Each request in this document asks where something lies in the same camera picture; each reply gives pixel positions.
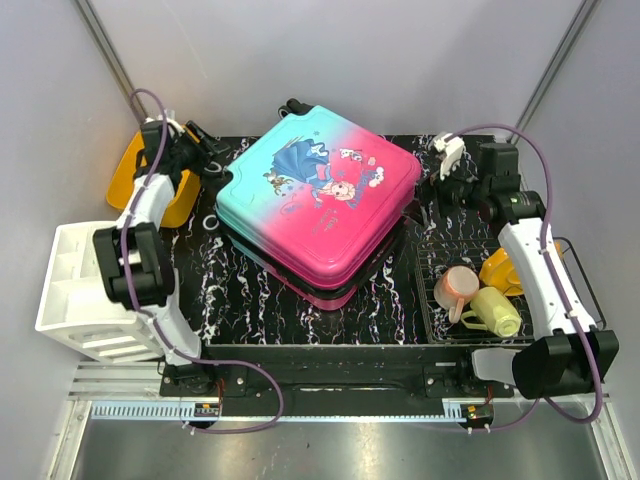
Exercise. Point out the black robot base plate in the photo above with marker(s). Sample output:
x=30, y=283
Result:
x=430, y=371

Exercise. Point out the teal and pink kids suitcase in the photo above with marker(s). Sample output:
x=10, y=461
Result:
x=318, y=201

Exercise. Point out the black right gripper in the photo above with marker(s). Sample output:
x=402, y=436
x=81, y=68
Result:
x=439, y=187

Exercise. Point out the pink plastic cup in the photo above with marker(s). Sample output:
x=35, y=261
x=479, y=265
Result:
x=455, y=289

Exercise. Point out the black marble pattern mat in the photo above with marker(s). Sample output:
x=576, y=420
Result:
x=228, y=299

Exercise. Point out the aluminium slotted rail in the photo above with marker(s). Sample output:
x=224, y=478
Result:
x=133, y=393

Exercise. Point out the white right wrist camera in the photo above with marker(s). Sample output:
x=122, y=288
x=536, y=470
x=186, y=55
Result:
x=449, y=151

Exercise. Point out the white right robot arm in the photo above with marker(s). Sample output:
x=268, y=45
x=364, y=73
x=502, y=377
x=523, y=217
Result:
x=570, y=354

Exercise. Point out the white compartment organizer box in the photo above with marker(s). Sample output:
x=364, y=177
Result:
x=75, y=311

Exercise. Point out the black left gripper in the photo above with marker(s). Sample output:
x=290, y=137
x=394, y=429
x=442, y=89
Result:
x=209, y=145

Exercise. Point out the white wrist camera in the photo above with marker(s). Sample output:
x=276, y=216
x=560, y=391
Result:
x=449, y=151
x=174, y=128

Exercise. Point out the yellow-green plastic cup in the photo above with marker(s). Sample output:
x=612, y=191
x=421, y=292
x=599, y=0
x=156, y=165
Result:
x=491, y=311

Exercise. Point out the orange plastic basket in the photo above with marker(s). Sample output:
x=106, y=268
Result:
x=122, y=185

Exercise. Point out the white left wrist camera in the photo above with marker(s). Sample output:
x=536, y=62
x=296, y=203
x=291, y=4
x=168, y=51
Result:
x=174, y=128

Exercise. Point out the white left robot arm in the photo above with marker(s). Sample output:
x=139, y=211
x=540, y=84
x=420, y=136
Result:
x=135, y=268

